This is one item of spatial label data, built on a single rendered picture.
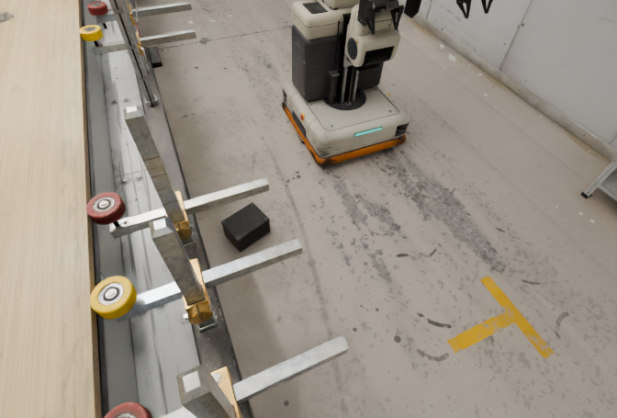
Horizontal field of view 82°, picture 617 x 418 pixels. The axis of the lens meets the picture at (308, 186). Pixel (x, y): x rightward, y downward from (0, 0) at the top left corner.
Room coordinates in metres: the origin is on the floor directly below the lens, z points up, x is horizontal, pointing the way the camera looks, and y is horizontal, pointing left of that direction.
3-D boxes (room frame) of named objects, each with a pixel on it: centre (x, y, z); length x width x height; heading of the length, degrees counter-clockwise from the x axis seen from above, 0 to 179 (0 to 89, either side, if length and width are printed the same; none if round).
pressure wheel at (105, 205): (0.53, 0.50, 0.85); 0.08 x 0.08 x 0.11
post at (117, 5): (1.22, 0.67, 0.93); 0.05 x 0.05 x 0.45; 26
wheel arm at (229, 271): (0.39, 0.21, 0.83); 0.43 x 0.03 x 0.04; 116
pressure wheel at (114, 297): (0.30, 0.39, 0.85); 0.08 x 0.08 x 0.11
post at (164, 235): (0.33, 0.24, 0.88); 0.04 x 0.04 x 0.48; 26
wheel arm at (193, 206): (0.61, 0.32, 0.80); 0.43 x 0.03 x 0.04; 116
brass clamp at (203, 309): (0.35, 0.25, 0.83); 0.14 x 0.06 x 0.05; 26
